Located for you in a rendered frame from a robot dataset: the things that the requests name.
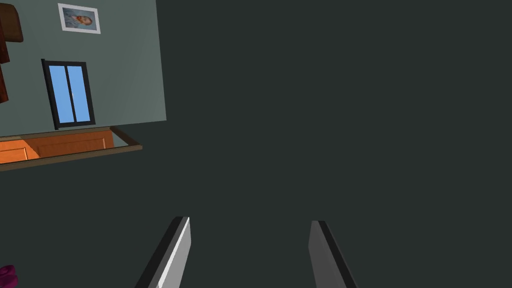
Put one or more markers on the white framed portrait picture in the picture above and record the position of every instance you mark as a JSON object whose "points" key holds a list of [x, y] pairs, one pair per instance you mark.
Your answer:
{"points": [[79, 18]]}

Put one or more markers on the magenta rounded object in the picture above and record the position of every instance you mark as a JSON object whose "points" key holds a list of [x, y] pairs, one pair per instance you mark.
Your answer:
{"points": [[8, 276]]}

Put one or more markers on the dark brown wooden furniture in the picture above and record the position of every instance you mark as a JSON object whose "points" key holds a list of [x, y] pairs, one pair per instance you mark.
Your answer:
{"points": [[7, 48]]}

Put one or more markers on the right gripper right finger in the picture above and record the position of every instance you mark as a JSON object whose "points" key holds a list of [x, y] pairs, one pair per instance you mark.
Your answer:
{"points": [[326, 260]]}

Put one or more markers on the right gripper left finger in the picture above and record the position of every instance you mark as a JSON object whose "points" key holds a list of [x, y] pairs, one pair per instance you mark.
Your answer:
{"points": [[172, 256]]}

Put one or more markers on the black framed window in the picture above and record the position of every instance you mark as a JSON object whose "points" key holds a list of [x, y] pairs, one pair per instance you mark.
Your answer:
{"points": [[68, 94]]}

